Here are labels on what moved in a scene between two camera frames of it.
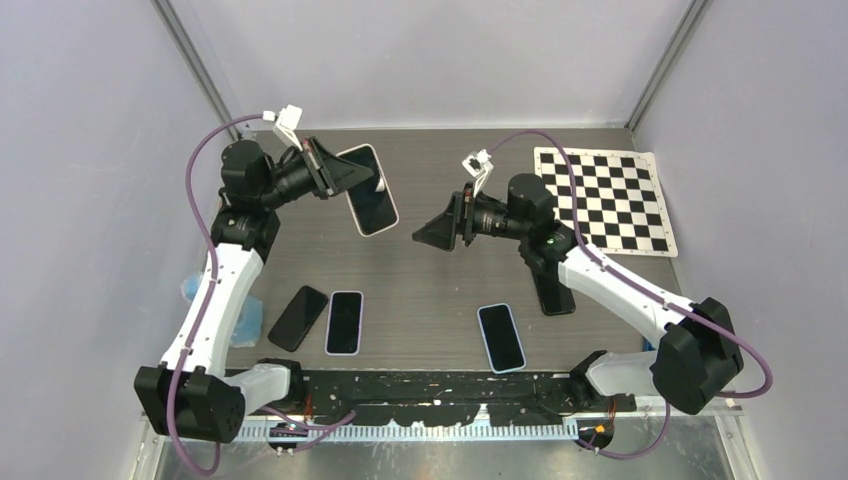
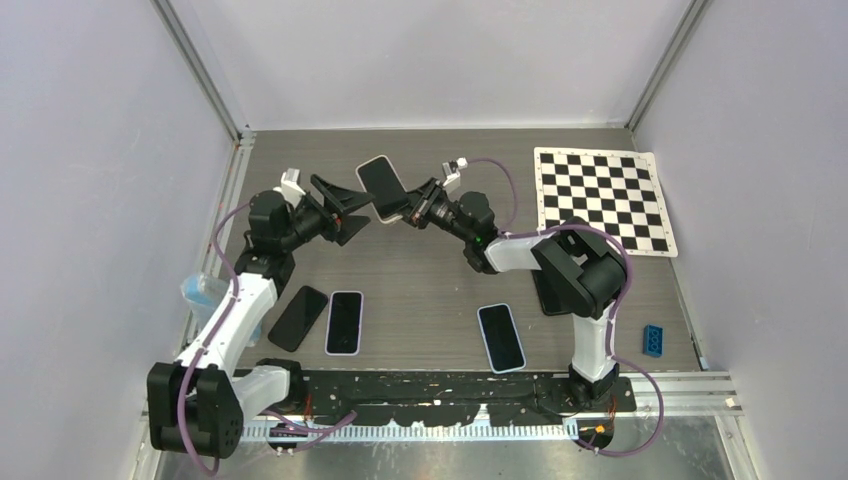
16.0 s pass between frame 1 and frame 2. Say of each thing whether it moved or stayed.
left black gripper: moved
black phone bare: stayed
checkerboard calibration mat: stayed
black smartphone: moved
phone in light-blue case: stayed
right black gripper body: moved
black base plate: stayed
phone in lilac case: stayed
